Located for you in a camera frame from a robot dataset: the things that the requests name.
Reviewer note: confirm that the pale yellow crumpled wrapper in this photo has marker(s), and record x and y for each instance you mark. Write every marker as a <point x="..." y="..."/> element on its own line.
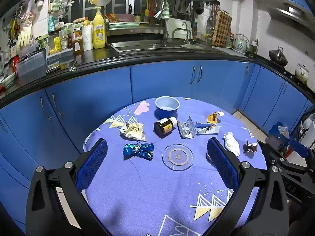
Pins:
<point x="133" y="131"/>

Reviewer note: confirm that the clear plastic lid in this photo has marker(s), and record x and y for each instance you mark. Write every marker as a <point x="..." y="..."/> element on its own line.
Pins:
<point x="177" y="156"/>

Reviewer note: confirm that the blue kitchen base cabinet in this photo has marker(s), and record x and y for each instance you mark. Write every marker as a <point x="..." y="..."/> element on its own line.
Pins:
<point x="98" y="95"/>

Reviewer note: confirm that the stainless steel sink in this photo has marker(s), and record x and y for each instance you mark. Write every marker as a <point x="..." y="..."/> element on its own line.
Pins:
<point x="140" y="46"/>

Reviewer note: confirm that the grey plastic storage box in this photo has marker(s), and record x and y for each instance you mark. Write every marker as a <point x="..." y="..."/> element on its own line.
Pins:
<point x="32" y="65"/>

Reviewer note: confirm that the black kitchen countertop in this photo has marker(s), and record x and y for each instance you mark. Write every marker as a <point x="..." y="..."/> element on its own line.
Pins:
<point x="147" y="57"/>

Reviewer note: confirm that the pale green tray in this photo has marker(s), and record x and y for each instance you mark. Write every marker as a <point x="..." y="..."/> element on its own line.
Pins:
<point x="123" y="25"/>

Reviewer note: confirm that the crumpled white tissue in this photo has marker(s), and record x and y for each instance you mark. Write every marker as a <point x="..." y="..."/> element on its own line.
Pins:
<point x="231" y="142"/>

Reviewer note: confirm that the brown sauce bottle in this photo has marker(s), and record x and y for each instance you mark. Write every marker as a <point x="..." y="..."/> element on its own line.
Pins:
<point x="77" y="44"/>

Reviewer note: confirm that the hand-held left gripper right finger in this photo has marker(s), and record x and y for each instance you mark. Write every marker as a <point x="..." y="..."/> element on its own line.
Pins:
<point x="221" y="162"/>

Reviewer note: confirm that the steel range hood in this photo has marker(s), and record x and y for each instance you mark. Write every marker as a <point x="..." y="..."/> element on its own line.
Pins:
<point x="291" y="12"/>

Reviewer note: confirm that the blue white ointment tube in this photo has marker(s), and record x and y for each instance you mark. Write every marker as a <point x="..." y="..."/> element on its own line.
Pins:
<point x="208" y="129"/>

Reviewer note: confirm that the white trash bin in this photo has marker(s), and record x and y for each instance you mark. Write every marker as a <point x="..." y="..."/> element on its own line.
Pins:
<point x="308" y="139"/>

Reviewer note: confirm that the dark wok with lid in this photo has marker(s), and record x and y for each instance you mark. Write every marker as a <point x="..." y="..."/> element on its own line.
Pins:
<point x="278" y="57"/>

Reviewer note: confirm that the checkered wooden cutting board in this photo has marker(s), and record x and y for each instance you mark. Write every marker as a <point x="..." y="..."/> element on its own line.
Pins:
<point x="221" y="28"/>

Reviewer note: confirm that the chrome kitchen faucet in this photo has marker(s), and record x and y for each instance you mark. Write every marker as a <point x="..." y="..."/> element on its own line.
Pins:
<point x="162" y="17"/>

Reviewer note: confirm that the silver blister pack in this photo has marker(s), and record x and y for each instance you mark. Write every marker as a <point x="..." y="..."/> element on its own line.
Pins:
<point x="187" y="129"/>

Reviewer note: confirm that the grey bin with blue bag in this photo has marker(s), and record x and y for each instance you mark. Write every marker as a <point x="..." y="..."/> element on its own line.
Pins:
<point x="275" y="129"/>

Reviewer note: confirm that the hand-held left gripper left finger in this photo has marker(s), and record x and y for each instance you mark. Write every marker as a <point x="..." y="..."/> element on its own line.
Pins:
<point x="94" y="162"/>

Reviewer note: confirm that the small dark brown wrapper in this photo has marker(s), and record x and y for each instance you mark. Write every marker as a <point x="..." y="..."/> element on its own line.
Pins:
<point x="251" y="148"/>

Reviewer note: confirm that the curved chrome tap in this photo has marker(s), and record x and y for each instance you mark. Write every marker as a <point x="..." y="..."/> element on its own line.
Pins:
<point x="182" y="30"/>

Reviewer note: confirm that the yellow brown paper wrapper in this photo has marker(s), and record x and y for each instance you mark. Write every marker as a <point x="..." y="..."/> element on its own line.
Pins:
<point x="212" y="119"/>

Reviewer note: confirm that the crumpled blue foil wrapper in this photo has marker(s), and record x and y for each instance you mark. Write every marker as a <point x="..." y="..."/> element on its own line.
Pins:
<point x="139" y="151"/>

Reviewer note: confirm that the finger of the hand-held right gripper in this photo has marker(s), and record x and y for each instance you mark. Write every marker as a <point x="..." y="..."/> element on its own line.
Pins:
<point x="299" y="150"/>
<point x="278" y="161"/>

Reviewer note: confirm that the white ceramic pot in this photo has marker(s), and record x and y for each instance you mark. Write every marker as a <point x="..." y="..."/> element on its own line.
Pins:
<point x="302" y="72"/>

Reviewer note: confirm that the yellow detergent pump bottle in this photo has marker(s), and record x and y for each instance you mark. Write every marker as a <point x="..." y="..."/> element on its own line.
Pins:
<point x="99" y="30"/>

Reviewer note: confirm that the brown medicine bottle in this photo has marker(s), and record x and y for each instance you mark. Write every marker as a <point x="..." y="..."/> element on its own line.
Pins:
<point x="163" y="127"/>

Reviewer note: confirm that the pale green kettle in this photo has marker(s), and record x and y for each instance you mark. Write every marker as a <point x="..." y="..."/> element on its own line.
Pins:
<point x="240" y="44"/>

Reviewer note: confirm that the blue plastic cup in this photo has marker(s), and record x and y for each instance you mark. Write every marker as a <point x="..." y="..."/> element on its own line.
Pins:
<point x="167" y="113"/>

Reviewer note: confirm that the pale rubber gloves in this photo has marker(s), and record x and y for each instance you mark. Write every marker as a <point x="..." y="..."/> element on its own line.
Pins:
<point x="24" y="33"/>

